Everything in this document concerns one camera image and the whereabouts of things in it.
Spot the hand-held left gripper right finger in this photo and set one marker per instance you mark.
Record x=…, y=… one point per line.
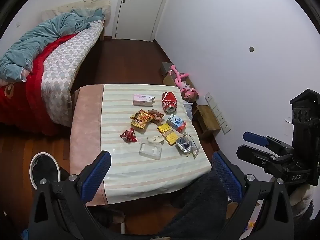
x=226, y=175

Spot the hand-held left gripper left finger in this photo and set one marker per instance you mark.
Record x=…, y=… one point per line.
x=97, y=175

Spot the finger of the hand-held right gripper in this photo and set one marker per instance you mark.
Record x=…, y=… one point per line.
x=252, y=156
x=255, y=138

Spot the red snack packet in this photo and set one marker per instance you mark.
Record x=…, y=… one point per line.
x=128, y=136

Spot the silver foil packet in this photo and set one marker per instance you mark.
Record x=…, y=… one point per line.
x=186, y=145

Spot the white round trash bin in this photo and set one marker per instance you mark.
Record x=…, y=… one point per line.
x=45, y=170

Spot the clear plastic tray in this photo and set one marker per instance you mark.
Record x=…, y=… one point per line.
x=150, y=151

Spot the white paper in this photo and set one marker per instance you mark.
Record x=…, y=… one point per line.
x=156, y=139

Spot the brown snack packet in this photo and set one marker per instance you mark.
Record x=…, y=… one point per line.
x=156, y=115

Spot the white power strip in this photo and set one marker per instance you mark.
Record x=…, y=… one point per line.
x=217, y=112

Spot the wooden stool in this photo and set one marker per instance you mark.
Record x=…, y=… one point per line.
x=207, y=117

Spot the striped tablecloth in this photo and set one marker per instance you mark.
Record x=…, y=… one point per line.
x=150, y=172

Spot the orange snack packet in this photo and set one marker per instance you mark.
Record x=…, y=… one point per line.
x=140, y=119

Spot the blue and red box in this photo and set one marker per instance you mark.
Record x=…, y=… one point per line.
x=176, y=123

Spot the yellow box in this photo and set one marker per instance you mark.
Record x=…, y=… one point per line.
x=167, y=134

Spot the pink and white box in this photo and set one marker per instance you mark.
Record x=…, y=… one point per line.
x=142, y=100

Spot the pink plush toy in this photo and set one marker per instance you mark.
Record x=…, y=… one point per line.
x=184, y=85

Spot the red soda can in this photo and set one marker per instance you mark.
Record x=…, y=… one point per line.
x=169, y=102

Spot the red blanket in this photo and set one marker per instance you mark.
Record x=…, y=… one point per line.
x=22, y=97

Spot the cardboard box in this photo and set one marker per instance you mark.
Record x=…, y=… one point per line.
x=166, y=68

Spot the checkered bed sheet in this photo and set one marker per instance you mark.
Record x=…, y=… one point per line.
x=65, y=62

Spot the teal duvet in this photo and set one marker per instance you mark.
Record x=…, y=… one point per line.
x=42, y=37

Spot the white door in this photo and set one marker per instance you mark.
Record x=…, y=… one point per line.
x=140, y=12

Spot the round wall hole cover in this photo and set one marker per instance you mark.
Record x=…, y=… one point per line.
x=251, y=49

